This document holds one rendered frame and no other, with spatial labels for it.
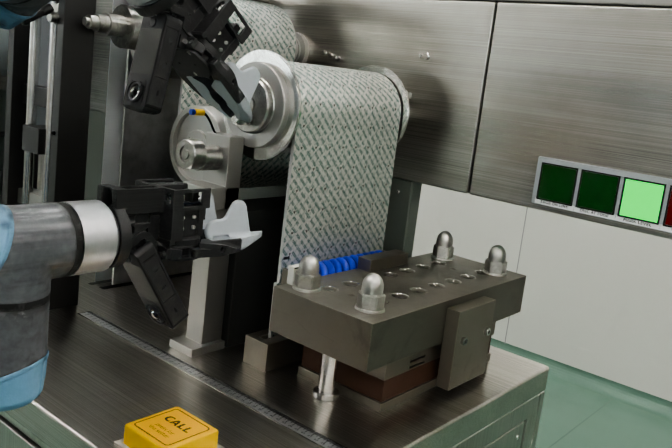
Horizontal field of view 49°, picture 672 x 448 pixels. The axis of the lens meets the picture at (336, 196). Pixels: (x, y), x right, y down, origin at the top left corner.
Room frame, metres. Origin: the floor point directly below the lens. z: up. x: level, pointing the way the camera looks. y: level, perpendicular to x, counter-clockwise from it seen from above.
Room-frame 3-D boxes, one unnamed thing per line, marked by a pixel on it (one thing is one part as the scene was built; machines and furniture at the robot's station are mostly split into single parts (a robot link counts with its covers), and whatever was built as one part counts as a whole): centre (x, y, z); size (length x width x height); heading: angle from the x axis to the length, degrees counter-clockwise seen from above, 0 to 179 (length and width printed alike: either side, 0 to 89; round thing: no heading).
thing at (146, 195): (0.79, 0.20, 1.12); 0.12 x 0.08 x 0.09; 141
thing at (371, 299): (0.85, -0.06, 1.05); 0.04 x 0.04 x 0.04
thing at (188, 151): (0.95, 0.20, 1.18); 0.04 x 0.02 x 0.04; 51
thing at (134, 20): (1.13, 0.33, 1.33); 0.06 x 0.06 x 0.06; 51
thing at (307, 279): (0.90, 0.02, 1.05); 0.04 x 0.04 x 0.04
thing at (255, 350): (1.05, -0.01, 0.92); 0.28 x 0.04 x 0.04; 141
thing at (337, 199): (1.05, -0.01, 1.11); 0.23 x 0.01 x 0.18; 141
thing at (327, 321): (1.00, -0.12, 1.00); 0.40 x 0.16 x 0.06; 141
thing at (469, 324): (0.96, -0.20, 0.96); 0.10 x 0.03 x 0.11; 141
